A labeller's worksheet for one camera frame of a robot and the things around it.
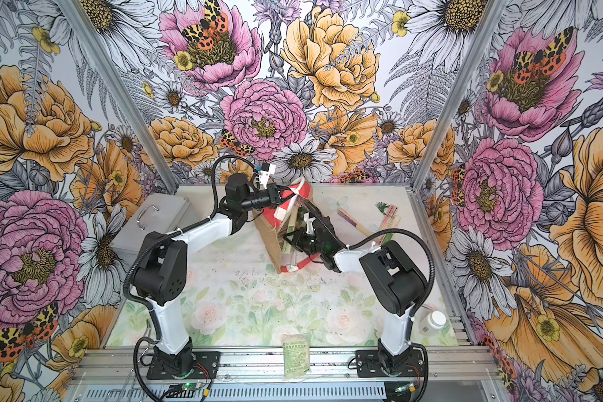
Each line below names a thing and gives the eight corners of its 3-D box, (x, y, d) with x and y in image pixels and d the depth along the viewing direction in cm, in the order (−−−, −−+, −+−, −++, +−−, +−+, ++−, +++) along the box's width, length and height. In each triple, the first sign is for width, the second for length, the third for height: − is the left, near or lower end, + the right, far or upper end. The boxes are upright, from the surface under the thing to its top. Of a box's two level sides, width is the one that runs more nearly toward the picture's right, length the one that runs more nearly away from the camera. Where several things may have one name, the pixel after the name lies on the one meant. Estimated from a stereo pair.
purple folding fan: (337, 213, 114) (337, 210, 113) (339, 211, 115) (340, 208, 114) (369, 237, 106) (370, 234, 105) (372, 234, 107) (373, 231, 105)
